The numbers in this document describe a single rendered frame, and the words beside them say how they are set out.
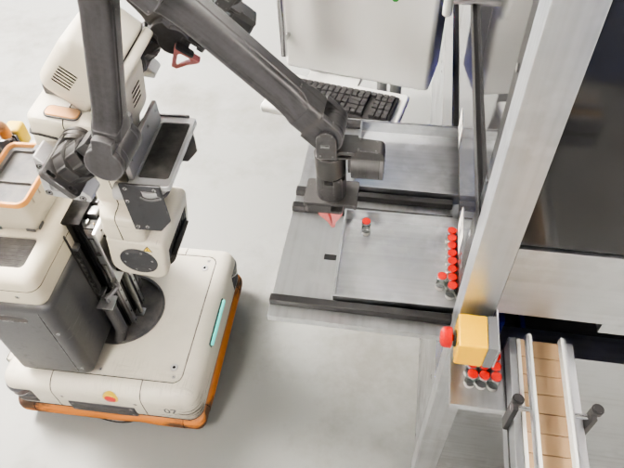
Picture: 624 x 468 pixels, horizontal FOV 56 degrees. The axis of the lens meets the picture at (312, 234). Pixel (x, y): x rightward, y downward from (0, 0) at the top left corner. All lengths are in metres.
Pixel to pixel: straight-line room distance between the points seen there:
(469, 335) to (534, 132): 0.43
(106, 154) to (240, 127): 2.04
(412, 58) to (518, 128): 1.13
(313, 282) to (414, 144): 0.54
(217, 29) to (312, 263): 0.65
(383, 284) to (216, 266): 0.95
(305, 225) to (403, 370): 0.94
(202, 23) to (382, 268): 0.71
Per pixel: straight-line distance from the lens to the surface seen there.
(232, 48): 0.96
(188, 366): 1.98
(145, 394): 1.99
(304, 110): 0.98
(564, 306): 1.19
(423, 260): 1.41
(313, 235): 1.45
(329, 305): 1.30
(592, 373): 1.41
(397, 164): 1.62
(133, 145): 1.20
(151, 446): 2.21
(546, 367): 1.26
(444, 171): 1.62
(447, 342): 1.15
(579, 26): 0.78
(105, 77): 1.08
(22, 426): 2.41
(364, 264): 1.39
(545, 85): 0.82
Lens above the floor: 1.99
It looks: 50 degrees down
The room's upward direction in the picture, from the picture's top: 3 degrees counter-clockwise
